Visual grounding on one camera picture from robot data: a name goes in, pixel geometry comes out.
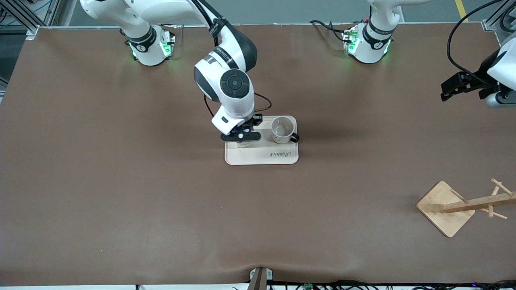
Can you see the blue and white milk carton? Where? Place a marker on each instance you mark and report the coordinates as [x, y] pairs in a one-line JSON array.
[[246, 144]]

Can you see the cream tray with bear print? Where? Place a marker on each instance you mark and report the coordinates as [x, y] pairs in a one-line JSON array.
[[262, 157]]

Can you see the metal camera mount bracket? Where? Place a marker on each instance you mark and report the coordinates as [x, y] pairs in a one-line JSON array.
[[260, 280]]

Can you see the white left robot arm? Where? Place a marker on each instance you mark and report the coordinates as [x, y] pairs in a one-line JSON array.
[[371, 44]]

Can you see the aluminium frame rail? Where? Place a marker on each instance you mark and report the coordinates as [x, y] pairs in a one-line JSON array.
[[494, 22], [44, 10]]

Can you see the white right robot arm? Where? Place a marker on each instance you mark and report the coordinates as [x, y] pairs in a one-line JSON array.
[[234, 84]]

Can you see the wooden mug stand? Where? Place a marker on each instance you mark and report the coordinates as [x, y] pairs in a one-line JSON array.
[[443, 209]]

